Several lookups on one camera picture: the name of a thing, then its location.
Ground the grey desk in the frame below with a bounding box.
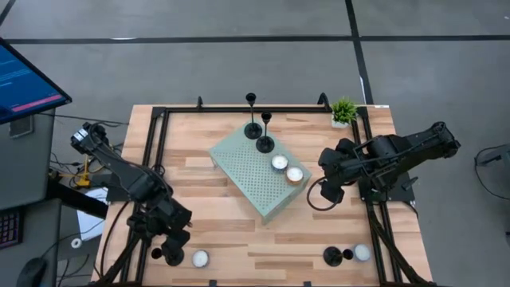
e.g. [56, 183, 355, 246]
[0, 108, 64, 287]

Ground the tall black candlestick holder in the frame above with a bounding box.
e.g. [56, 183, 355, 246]
[243, 92, 264, 141]

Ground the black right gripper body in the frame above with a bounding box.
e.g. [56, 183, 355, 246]
[317, 137, 356, 181]

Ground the computer monitor with blue screen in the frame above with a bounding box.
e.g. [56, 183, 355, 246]
[0, 37, 73, 126]

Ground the yellow cable bundle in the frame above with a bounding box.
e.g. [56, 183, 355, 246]
[68, 152, 96, 189]

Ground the black keyboard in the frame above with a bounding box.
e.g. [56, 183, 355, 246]
[0, 208, 23, 250]

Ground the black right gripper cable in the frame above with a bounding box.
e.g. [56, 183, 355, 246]
[305, 177, 346, 213]

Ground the orange patterned candle tin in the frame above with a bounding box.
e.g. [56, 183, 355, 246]
[284, 165, 305, 187]

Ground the black aluminium table frame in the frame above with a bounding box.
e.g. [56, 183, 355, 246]
[94, 92, 436, 287]

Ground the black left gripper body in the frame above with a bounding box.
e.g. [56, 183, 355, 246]
[153, 197, 194, 237]

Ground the green perforated metal shelf riser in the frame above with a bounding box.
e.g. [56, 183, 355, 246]
[209, 120, 313, 226]

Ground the black floor cable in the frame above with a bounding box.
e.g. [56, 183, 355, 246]
[473, 143, 510, 201]

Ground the green plant in white pot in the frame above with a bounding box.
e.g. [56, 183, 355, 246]
[330, 96, 359, 130]

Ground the white candle in silver tin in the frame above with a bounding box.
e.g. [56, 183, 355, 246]
[352, 242, 373, 263]
[190, 249, 211, 269]

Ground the white paper sheet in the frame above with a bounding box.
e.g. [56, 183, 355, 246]
[76, 187, 109, 242]

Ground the black computer mouse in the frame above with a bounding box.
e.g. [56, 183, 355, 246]
[15, 257, 49, 287]

